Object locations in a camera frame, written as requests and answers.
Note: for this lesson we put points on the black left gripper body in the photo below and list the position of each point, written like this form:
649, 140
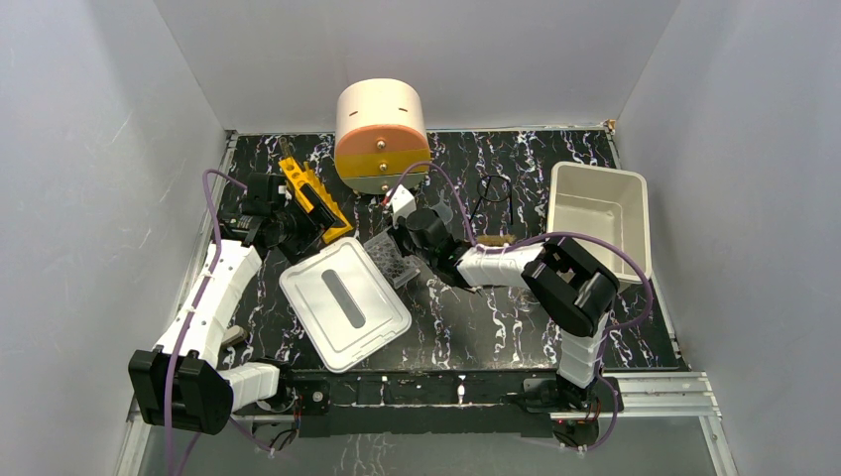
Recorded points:
305, 214

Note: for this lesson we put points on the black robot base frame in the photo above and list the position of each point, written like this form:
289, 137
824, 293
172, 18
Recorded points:
531, 403

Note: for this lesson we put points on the white plastic bin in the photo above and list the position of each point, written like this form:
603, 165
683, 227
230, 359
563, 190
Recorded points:
608, 204

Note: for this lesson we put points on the clear plastic funnel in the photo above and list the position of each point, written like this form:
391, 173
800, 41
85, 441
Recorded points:
443, 208

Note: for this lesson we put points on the clear plastic tube rack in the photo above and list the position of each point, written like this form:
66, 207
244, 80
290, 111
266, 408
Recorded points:
386, 255

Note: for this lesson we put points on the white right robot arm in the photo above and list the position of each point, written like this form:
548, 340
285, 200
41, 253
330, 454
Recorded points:
573, 287

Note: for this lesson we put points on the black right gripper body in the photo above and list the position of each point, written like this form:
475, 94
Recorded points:
412, 247

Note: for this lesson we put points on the yellow test tube rack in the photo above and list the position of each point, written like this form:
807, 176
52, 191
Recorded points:
296, 175

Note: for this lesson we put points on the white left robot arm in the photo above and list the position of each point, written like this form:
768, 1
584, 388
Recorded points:
177, 383

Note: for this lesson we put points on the round white drawer cabinet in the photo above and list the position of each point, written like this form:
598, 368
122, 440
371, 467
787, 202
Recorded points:
380, 132

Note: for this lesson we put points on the clear glass dish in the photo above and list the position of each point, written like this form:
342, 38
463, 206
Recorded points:
524, 300

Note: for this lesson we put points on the brown test tube brush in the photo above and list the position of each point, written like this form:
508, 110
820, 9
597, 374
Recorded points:
496, 240

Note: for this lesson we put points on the white bin lid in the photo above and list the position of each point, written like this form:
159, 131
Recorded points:
344, 304

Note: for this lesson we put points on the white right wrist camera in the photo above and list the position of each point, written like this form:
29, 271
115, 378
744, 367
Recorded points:
401, 202

